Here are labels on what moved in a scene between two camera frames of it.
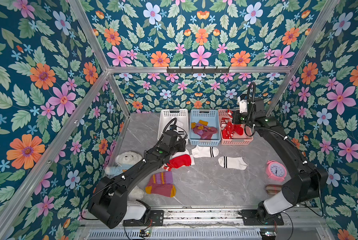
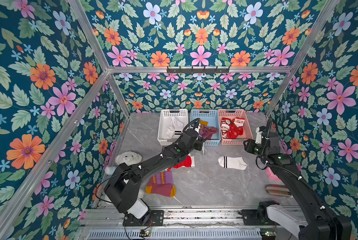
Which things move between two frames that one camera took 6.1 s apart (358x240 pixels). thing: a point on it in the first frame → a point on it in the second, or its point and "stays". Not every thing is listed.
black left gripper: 182,146 → 198,141
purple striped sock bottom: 206,132 stays
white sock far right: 235,163 stays
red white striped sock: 176,162 stays
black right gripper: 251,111 → 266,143
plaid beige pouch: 272,189 stays
